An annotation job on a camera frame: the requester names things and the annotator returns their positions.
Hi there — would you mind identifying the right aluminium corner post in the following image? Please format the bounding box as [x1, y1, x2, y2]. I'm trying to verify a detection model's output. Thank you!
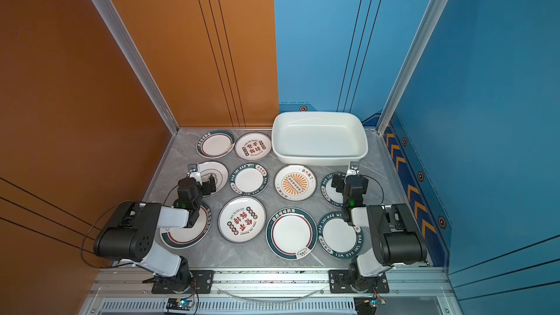
[376, 0, 449, 136]

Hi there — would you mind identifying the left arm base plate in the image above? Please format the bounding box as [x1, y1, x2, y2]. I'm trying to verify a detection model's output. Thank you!
[151, 270, 214, 295]

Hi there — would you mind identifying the left aluminium corner post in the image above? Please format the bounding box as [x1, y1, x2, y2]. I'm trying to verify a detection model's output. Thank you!
[91, 0, 179, 136]

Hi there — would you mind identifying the green lettered plate front right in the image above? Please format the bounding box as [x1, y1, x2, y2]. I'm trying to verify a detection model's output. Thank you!
[317, 211, 364, 259]

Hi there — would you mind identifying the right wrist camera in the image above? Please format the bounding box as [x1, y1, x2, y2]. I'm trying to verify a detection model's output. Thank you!
[346, 161, 360, 176]

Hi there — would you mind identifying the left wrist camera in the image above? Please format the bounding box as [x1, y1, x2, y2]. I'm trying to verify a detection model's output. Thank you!
[188, 163, 201, 180]

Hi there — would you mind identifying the green lettered rim plate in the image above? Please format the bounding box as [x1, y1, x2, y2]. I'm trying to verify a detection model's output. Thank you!
[229, 163, 269, 196]

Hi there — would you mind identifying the red character plate back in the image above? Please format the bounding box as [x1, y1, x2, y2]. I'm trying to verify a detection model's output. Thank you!
[234, 132, 272, 162]

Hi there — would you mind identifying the cloud pattern white plate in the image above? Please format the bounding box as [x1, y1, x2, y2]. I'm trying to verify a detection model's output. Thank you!
[198, 161, 229, 197]

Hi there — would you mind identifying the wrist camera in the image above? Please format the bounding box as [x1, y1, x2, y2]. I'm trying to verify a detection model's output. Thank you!
[346, 161, 360, 176]
[188, 163, 201, 180]

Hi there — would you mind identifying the green red rim plate front-left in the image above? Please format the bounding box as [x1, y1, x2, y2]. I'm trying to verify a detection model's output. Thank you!
[160, 203, 212, 249]

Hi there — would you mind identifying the left green circuit board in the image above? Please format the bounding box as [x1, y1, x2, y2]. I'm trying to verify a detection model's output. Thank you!
[164, 297, 196, 314]

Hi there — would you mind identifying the right circuit board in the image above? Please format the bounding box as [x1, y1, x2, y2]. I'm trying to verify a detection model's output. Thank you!
[354, 297, 386, 315]

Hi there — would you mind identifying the green lettered plate right middle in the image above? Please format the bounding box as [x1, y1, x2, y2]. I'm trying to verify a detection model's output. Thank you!
[320, 172, 345, 208]

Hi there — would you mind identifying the red character plate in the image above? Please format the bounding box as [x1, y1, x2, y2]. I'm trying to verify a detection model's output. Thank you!
[217, 196, 267, 244]
[234, 132, 272, 162]

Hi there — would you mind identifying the aluminium corner post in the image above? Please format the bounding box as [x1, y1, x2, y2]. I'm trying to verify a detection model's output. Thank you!
[376, 0, 449, 136]
[91, 0, 179, 136]

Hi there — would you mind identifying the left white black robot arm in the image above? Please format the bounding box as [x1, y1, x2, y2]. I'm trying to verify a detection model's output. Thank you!
[93, 173, 216, 294]

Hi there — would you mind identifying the red character plate front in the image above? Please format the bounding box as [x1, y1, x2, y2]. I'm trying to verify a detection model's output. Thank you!
[217, 196, 267, 244]

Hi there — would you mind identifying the aluminium front rail frame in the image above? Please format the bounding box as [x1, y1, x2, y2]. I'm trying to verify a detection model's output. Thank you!
[80, 266, 462, 314]

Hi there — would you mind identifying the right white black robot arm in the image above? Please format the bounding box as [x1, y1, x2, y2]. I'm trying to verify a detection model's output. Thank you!
[331, 174, 428, 293]

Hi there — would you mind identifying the large green rim plate front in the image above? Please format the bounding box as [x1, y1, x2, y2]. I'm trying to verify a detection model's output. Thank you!
[266, 207, 318, 260]

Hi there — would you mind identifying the orange sunburst plate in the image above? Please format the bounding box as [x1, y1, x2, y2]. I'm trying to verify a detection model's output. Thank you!
[274, 165, 317, 201]

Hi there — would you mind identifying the white plastic bin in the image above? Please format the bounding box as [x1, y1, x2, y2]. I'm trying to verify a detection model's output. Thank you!
[271, 112, 369, 166]

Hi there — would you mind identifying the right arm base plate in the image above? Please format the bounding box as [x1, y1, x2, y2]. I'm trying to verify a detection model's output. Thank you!
[328, 270, 390, 294]

